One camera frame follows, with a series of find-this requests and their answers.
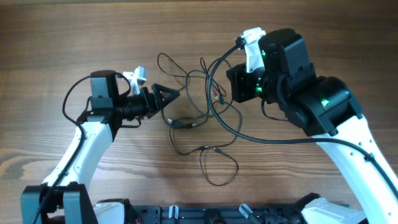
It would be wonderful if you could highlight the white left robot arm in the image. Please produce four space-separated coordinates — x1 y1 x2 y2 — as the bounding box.
21 67 180 223

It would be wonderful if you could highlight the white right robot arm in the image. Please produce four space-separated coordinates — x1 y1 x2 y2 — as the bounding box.
226 27 397 223

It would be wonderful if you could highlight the black left camera cable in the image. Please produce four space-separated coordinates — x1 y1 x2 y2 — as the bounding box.
30 74 93 224

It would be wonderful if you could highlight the black camera cable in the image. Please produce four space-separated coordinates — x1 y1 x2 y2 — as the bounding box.
30 74 93 224
206 39 398 203

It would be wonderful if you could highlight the black right camera cable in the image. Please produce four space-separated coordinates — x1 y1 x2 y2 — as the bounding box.
206 39 398 203

